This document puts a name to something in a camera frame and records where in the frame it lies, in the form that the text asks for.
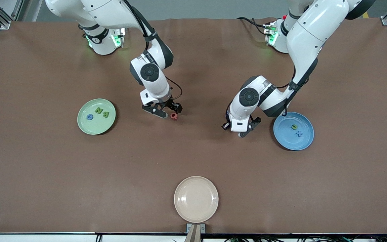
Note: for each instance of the red letter Q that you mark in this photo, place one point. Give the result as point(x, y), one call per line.
point(173, 118)

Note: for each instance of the green letter B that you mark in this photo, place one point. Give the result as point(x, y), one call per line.
point(106, 114)

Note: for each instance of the green letter N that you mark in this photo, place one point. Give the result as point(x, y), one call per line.
point(98, 110)

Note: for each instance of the blue letter t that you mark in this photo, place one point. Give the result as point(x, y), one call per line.
point(299, 133)

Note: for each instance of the blue letter G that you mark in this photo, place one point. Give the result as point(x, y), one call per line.
point(87, 117)

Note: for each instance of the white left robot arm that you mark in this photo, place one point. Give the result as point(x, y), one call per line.
point(314, 30)

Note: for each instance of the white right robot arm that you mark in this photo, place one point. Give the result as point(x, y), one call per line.
point(113, 13)

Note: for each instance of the brown table mat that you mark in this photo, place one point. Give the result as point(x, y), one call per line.
point(193, 158)

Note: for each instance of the blue plate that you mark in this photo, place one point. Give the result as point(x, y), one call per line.
point(291, 141)

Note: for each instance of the light green plate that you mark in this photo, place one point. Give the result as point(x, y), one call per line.
point(96, 127)

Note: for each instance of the beige plate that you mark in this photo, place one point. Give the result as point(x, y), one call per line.
point(196, 199)

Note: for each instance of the grey metal bracket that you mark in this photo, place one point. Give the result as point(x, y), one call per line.
point(203, 228)

